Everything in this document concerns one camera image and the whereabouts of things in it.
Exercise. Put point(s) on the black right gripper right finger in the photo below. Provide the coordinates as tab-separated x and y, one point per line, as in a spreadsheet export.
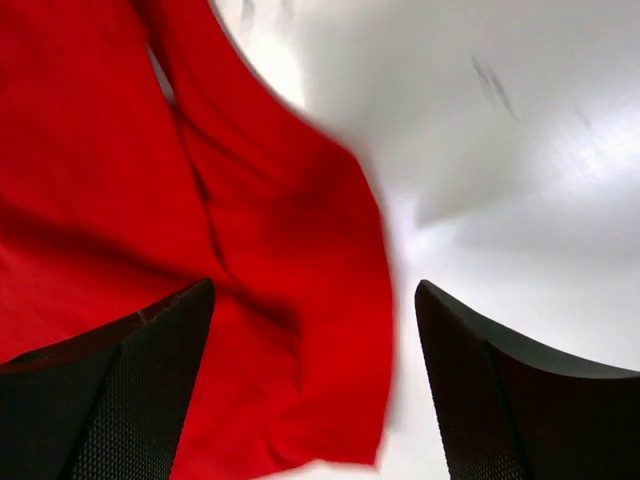
510	407

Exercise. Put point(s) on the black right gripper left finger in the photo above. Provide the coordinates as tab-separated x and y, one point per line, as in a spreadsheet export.
110	403

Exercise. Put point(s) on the bright red t shirt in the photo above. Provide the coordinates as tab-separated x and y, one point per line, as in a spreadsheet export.
140	154

